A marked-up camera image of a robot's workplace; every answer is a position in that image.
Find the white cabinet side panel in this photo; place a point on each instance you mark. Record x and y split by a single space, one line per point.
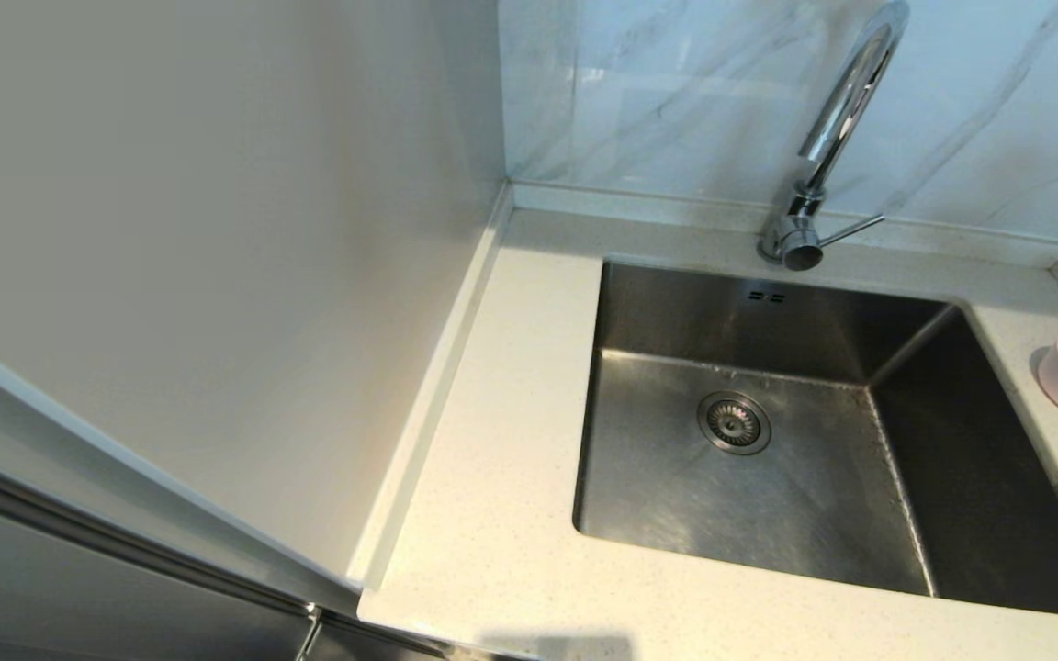
217 275

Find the chrome gooseneck faucet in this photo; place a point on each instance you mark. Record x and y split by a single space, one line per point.
846 101

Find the stainless steel sink basin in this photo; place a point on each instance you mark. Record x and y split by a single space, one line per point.
768 514

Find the round metal drain strainer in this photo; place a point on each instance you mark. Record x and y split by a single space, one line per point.
734 423

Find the grey steel appliance front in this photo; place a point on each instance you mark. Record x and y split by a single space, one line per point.
33 597

